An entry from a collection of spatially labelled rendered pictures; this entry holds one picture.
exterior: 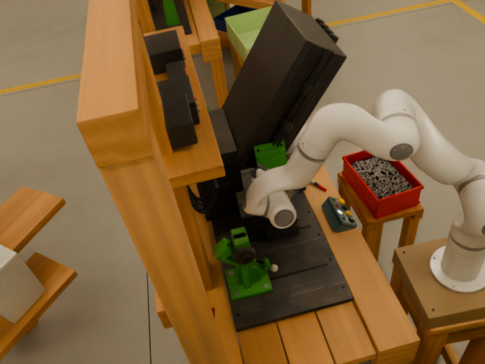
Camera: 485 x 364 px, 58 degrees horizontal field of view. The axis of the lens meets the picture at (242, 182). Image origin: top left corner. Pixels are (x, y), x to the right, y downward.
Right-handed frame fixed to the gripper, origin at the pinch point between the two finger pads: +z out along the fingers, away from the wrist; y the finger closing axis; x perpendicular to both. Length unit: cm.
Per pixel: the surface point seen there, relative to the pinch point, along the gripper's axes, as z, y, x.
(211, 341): -60, 12, 28
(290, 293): -25.0, -25.3, 26.3
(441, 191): 96, -164, -26
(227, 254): -24.7, 4.1, 22.8
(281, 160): 2.7, -5.0, -7.3
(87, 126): -79, 64, -15
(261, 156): 2.7, 2.6, -4.8
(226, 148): 10.3, 12.7, 1.1
